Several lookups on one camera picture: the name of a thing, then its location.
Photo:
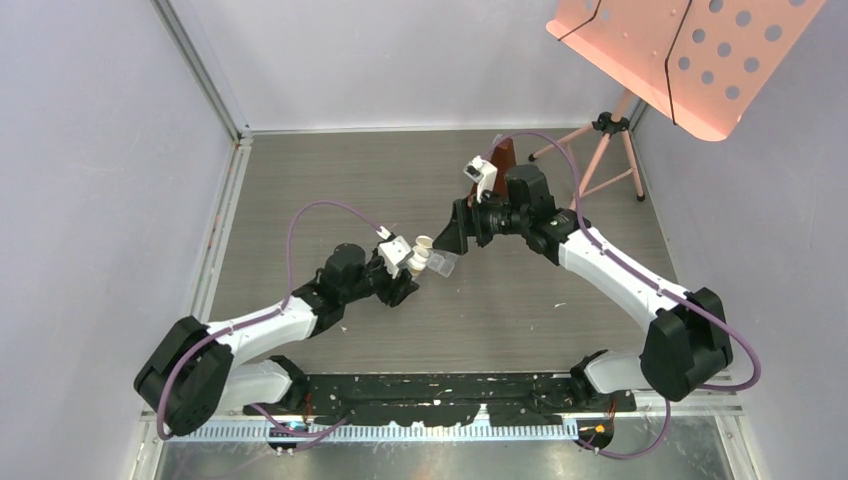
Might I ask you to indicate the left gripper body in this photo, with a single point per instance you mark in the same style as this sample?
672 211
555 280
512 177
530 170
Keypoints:
386 287

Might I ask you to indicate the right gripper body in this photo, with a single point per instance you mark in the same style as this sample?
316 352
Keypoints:
497 219

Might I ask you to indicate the white vitamin pill bottle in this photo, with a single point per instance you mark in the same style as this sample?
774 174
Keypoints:
418 260

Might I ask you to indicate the clear weekly pill organizer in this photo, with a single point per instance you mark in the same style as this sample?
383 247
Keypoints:
442 263

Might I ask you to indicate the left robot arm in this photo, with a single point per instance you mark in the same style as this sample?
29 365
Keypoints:
198 370

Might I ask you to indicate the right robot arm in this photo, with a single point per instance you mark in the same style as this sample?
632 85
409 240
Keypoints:
685 343

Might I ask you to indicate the brown wooden metronome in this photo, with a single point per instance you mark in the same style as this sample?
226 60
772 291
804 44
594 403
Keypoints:
503 158

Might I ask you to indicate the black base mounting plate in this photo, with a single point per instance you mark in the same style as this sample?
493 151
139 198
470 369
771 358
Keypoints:
443 400

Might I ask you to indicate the pink music stand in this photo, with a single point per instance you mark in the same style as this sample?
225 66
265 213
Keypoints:
699 63

